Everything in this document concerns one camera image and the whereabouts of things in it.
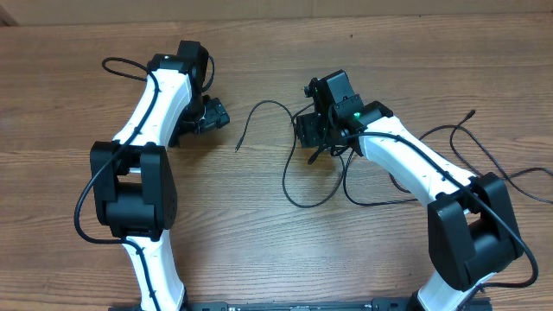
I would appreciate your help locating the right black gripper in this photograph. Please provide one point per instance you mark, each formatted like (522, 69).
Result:
(308, 133)

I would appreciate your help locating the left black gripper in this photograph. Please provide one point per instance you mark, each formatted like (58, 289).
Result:
(216, 116)

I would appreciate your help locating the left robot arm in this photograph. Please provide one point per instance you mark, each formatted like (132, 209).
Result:
(134, 190)

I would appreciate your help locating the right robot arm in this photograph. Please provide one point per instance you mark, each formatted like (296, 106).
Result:
(472, 230)

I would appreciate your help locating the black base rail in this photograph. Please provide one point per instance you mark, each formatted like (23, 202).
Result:
(377, 304)

